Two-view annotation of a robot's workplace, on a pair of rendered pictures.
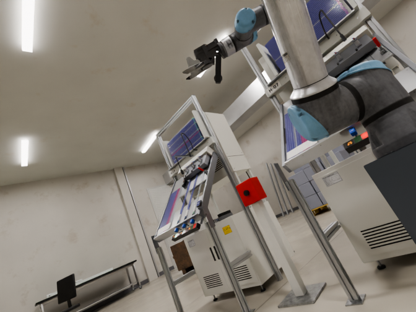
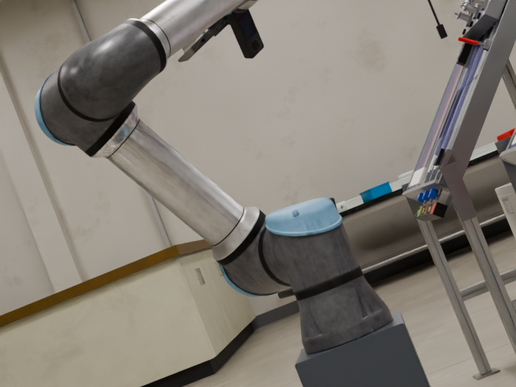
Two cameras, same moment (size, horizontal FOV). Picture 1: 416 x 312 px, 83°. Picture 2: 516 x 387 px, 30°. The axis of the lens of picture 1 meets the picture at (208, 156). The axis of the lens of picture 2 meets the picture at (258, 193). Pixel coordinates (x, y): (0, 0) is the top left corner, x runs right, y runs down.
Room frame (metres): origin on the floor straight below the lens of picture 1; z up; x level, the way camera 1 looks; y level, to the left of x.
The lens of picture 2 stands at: (-0.45, -1.63, 0.73)
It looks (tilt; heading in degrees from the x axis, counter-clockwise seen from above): 3 degrees up; 50
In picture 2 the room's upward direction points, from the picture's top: 22 degrees counter-clockwise
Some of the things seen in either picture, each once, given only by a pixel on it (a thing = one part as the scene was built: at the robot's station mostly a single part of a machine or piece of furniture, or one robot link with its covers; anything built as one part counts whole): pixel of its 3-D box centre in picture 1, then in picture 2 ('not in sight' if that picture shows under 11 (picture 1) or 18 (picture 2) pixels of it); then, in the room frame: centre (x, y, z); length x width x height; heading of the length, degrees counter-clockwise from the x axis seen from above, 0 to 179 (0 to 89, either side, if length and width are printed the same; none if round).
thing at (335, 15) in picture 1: (305, 34); not in sight; (1.45, -0.99, 1.52); 0.51 x 0.13 x 0.27; 51
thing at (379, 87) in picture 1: (366, 91); (309, 241); (0.60, -0.45, 0.72); 0.13 x 0.12 x 0.14; 86
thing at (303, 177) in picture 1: (327, 177); not in sight; (5.28, -2.15, 0.62); 1.24 x 0.83 x 1.23; 47
